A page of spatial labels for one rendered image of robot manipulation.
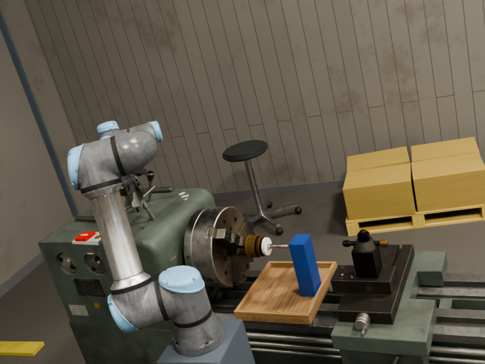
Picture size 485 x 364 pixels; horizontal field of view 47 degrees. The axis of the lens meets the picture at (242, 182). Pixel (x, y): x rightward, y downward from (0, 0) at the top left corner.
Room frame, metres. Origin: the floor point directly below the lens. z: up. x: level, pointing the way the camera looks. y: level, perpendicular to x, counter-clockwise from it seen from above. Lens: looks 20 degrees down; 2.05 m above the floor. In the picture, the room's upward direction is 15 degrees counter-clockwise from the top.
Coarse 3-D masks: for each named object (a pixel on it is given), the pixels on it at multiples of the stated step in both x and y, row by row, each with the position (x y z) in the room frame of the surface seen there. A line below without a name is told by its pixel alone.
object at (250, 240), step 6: (246, 240) 1.94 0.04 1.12; (252, 240) 1.94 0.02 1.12; (258, 240) 1.93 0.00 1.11; (246, 246) 1.93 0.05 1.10; (252, 246) 1.92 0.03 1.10; (258, 246) 1.91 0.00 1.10; (246, 252) 1.93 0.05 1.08; (252, 252) 1.92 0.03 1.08; (258, 252) 1.91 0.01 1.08; (252, 258) 1.95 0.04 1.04
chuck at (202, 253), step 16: (208, 208) 2.08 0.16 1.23; (224, 208) 2.03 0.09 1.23; (208, 224) 1.96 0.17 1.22; (224, 224) 2.00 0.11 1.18; (240, 224) 2.10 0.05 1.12; (192, 240) 1.94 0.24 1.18; (208, 240) 1.91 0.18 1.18; (192, 256) 1.92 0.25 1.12; (208, 256) 1.88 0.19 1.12; (224, 256) 1.95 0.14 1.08; (208, 272) 1.89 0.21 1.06; (224, 272) 1.92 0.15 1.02
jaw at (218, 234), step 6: (210, 228) 1.95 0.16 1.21; (210, 234) 1.93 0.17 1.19; (216, 234) 1.93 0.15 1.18; (222, 234) 1.92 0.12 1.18; (228, 234) 1.93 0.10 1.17; (234, 234) 1.94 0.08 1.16; (222, 240) 1.93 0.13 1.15; (228, 240) 1.92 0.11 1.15; (234, 240) 1.92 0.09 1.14; (240, 240) 1.94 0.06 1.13; (228, 246) 1.96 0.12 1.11; (234, 246) 1.95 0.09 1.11; (240, 246) 1.94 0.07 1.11
